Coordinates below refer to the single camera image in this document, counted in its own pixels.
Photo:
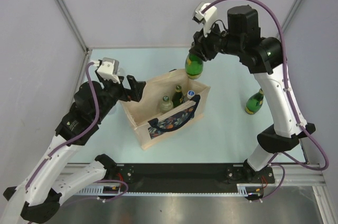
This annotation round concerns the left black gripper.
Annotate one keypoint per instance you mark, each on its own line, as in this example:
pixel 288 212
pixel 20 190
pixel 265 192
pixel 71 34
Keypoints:
pixel 134 93

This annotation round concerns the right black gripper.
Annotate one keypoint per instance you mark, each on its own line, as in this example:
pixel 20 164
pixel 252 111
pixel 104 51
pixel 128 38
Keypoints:
pixel 201 46

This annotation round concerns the green glass bottle back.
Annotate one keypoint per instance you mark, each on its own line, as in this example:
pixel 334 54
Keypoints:
pixel 193 66

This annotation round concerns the green glass bottle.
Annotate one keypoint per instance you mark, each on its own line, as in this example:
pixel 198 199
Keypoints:
pixel 255 102
pixel 193 66
pixel 178 97

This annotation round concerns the clear glass bottle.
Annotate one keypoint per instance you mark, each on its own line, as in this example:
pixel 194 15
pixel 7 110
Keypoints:
pixel 165 105

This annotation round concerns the beige canvas tote bag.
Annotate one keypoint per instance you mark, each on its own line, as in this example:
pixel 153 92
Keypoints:
pixel 149 124

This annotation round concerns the blue label water bottle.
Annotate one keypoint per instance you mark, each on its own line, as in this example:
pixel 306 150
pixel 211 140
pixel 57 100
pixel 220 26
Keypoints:
pixel 190 94

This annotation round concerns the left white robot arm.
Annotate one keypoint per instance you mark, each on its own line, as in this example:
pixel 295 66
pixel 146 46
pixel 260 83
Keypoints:
pixel 39 197

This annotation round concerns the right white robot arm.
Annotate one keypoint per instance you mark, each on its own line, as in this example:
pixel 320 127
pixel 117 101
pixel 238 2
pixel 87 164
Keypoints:
pixel 264 60

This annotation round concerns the clear plastic water bottle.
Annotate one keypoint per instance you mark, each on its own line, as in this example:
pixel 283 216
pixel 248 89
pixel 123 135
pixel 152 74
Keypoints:
pixel 121 72

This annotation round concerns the green glass bottle front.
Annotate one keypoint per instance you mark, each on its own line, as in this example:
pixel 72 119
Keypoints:
pixel 255 102

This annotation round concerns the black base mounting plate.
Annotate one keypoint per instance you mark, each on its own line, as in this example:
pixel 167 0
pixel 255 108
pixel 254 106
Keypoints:
pixel 157 174

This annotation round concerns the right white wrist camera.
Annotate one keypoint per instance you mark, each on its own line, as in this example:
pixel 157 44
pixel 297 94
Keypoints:
pixel 207 18

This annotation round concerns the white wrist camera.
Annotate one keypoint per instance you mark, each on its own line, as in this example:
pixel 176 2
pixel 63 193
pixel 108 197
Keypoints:
pixel 207 18
pixel 107 69

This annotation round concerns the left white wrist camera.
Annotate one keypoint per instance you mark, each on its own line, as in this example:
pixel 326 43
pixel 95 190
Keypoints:
pixel 107 69

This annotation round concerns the light blue cable duct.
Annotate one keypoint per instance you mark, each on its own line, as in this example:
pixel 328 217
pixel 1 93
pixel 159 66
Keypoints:
pixel 104 190

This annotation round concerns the aluminium frame rail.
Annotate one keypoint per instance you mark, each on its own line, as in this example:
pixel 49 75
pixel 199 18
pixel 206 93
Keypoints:
pixel 294 175

